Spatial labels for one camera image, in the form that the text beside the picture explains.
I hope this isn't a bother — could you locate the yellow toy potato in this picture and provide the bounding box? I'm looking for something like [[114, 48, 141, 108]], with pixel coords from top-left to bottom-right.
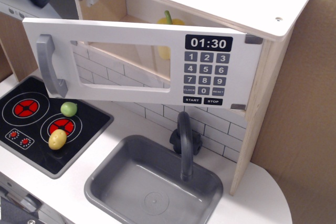
[[48, 129, 67, 150]]

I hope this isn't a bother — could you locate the brown cardboard panel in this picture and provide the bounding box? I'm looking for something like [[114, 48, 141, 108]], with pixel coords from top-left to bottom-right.
[[251, 0, 335, 223]]

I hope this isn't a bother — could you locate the grey toy sink basin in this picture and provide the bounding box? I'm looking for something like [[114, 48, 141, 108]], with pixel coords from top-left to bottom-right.
[[84, 135, 223, 223]]

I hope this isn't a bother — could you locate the grey toy range hood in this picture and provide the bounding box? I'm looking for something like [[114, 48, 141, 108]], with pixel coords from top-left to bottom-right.
[[1, 0, 78, 20]]

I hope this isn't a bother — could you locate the wooden toy microwave cabinet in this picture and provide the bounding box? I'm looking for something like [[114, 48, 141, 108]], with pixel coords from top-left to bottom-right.
[[75, 0, 309, 195]]

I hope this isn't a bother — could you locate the white toy microwave door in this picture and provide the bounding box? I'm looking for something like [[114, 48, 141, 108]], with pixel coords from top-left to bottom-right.
[[23, 18, 264, 110]]

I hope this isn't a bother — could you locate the green toy lime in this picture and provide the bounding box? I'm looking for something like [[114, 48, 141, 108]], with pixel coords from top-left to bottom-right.
[[60, 102, 77, 117]]

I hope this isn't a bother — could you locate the black toy stovetop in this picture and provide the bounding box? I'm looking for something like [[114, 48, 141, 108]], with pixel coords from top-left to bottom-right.
[[1, 76, 113, 179]]

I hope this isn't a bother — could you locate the dark grey toy faucet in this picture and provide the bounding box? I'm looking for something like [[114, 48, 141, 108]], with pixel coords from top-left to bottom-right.
[[170, 111, 203, 182]]

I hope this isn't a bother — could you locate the yellow toy bell pepper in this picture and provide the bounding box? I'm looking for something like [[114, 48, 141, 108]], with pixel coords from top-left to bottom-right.
[[156, 10, 185, 60]]

